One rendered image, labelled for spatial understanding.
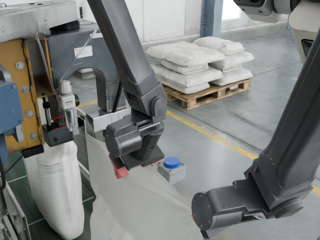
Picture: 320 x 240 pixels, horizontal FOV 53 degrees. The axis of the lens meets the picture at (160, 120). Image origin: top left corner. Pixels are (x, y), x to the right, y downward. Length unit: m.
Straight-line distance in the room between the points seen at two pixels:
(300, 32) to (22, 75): 0.70
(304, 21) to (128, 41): 0.41
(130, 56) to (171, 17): 5.78
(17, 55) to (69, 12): 0.19
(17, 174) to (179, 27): 5.02
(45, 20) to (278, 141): 0.65
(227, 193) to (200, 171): 2.17
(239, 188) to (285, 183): 0.09
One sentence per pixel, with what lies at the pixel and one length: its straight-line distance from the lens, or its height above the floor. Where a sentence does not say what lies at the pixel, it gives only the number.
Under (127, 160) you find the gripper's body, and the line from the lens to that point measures 0.75.
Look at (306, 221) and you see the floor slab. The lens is 2.40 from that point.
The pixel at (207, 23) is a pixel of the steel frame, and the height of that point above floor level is 0.48.
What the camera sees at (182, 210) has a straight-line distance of 0.73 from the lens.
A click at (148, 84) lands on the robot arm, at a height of 1.29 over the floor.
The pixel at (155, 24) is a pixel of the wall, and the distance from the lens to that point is 6.17.
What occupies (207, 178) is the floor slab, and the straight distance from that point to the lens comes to 2.59.
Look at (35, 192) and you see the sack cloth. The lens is 1.53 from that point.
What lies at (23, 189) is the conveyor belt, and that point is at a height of 0.38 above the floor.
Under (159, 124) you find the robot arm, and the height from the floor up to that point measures 1.19.
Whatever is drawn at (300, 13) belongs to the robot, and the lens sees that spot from 0.83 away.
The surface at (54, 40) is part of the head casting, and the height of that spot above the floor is 1.33.
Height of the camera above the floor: 1.50
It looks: 26 degrees down
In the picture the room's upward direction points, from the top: straight up
